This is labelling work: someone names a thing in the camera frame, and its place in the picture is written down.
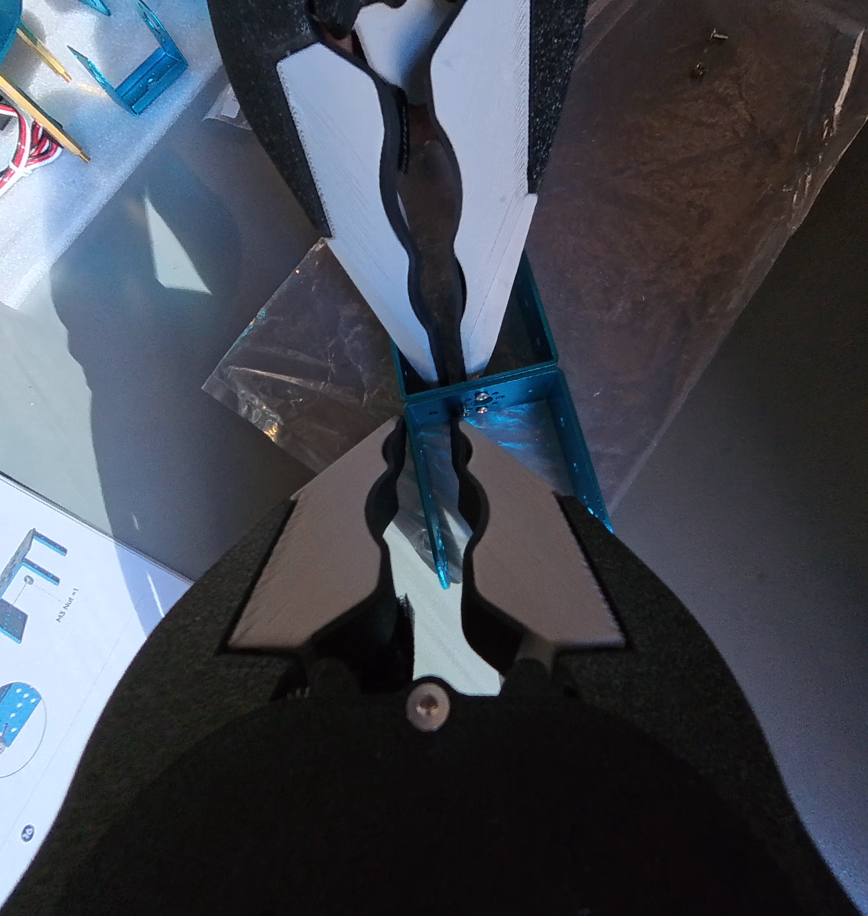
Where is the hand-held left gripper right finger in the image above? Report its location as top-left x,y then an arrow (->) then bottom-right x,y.
456,416 -> 632,674

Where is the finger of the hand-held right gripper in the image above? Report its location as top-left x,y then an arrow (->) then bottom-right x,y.
274,29 -> 449,380
427,0 -> 538,376

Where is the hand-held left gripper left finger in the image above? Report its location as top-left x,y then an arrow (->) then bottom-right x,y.
223,418 -> 409,659

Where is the blue metal bracket assembly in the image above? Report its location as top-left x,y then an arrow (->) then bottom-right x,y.
394,258 -> 614,591

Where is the small clear plastic bag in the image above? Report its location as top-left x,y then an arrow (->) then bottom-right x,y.
203,237 -> 406,480

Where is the brass standoff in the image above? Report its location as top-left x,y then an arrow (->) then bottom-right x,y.
15,25 -> 76,83
0,72 -> 90,163

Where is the large clear plastic bag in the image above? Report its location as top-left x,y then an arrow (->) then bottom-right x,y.
527,0 -> 868,509

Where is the white foam tray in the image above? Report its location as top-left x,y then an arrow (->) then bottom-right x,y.
0,0 -> 242,309

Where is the white instruction sheet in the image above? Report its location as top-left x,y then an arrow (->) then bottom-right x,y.
0,473 -> 192,916

